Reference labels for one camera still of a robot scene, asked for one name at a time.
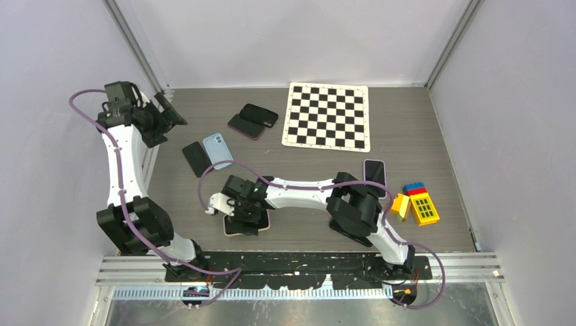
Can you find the yellow window toy block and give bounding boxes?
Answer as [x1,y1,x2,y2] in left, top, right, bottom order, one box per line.
[410,192,440,226]

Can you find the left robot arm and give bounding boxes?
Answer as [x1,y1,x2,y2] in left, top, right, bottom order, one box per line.
[95,81,209,281]

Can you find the phone in black case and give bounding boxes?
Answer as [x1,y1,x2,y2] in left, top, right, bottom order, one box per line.
[329,218,373,247]

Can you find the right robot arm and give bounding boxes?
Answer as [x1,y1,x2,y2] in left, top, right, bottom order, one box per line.
[211,172,415,279]

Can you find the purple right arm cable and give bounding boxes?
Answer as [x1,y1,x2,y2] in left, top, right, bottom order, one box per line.
[197,160,447,311]

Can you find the red blue toy block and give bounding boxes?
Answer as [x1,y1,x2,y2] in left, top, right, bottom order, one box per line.
[403,182,427,196]

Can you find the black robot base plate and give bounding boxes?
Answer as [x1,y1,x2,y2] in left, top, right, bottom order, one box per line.
[165,251,432,290]

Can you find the aluminium front rail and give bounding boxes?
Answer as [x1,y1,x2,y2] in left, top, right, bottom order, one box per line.
[96,253,505,304]

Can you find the black white chessboard mat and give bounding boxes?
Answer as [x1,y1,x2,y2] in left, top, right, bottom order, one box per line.
[281,82,371,153]

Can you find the phone in lilac case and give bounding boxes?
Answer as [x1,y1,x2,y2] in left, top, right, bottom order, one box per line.
[363,159,386,199]

